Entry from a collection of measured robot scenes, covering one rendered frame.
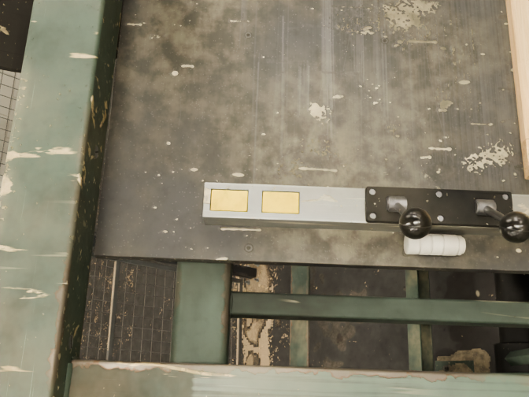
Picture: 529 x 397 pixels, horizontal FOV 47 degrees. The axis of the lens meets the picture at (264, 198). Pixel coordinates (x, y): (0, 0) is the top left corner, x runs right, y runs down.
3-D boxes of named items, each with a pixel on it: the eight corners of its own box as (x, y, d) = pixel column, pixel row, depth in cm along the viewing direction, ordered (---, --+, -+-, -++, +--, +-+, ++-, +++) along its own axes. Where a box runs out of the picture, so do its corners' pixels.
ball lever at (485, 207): (493, 220, 83) (537, 247, 70) (466, 218, 83) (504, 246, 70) (497, 192, 83) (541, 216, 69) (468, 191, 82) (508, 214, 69)
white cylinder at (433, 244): (403, 256, 85) (460, 258, 85) (408, 251, 82) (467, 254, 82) (402, 235, 85) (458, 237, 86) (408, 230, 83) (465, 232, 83)
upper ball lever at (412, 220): (406, 217, 83) (434, 243, 70) (379, 215, 83) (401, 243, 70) (408, 189, 82) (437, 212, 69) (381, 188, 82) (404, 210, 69)
